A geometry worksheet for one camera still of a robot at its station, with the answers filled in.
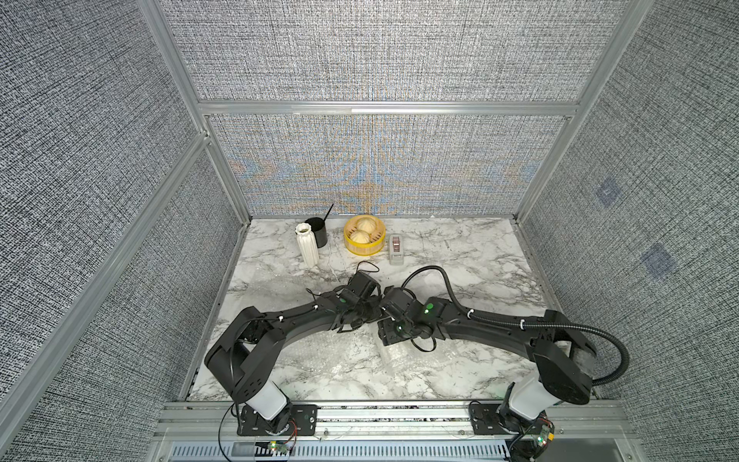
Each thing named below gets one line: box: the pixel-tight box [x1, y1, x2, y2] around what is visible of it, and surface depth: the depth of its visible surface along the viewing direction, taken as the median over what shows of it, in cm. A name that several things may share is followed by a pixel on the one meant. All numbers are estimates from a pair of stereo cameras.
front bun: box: [351, 230, 371, 245], surface depth 108 cm
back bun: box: [355, 217, 378, 234], surface depth 112 cm
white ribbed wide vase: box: [375, 338, 419, 377], surface depth 79 cm
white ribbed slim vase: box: [295, 222, 320, 269], surface depth 97 cm
